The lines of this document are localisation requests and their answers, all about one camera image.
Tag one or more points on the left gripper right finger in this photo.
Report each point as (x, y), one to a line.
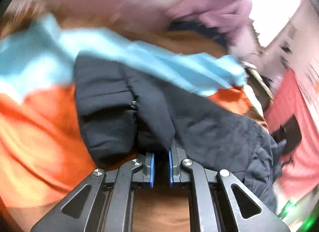
(176, 155)

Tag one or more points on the red checked wall cloth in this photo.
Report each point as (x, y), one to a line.
(288, 117)

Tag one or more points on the colourful patchwork quilt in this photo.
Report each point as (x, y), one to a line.
(43, 156)

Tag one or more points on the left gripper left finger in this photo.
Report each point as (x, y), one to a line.
(146, 175)

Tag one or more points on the black office chair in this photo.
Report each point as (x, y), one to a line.
(288, 136)

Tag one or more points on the pink curtain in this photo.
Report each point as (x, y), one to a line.
(229, 17)

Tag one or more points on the dark navy padded jacket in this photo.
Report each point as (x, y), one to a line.
(122, 111)

